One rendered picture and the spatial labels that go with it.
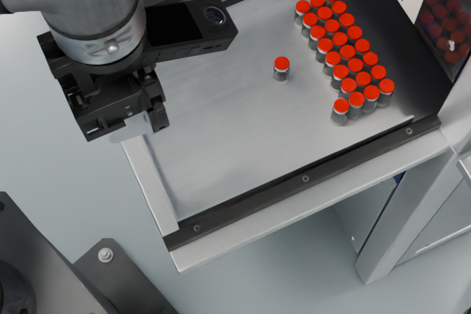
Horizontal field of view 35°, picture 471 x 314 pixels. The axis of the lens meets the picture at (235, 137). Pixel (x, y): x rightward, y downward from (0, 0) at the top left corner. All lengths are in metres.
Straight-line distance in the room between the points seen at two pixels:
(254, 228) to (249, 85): 0.20
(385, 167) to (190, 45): 0.44
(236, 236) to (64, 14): 0.51
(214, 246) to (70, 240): 1.00
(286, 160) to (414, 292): 0.95
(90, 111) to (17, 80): 1.49
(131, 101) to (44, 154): 1.37
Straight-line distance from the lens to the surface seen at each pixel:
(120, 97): 0.65
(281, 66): 1.00
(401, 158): 1.02
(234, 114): 1.02
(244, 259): 1.86
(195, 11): 0.67
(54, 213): 1.96
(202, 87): 1.04
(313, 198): 0.98
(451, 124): 1.01
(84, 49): 0.57
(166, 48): 0.63
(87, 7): 0.52
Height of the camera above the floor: 1.81
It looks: 67 degrees down
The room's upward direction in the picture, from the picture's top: 3 degrees counter-clockwise
